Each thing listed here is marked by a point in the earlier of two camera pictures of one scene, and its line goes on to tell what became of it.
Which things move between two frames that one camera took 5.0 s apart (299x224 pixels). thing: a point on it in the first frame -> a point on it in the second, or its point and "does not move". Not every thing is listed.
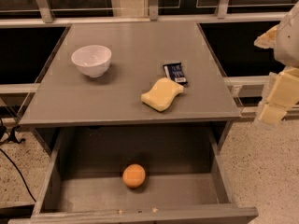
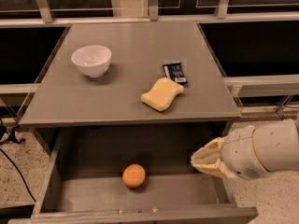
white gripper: x=288 y=44 -> x=241 y=153
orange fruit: x=134 y=175 does not move
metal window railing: x=48 y=20 does not move
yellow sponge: x=159 y=96 does not move
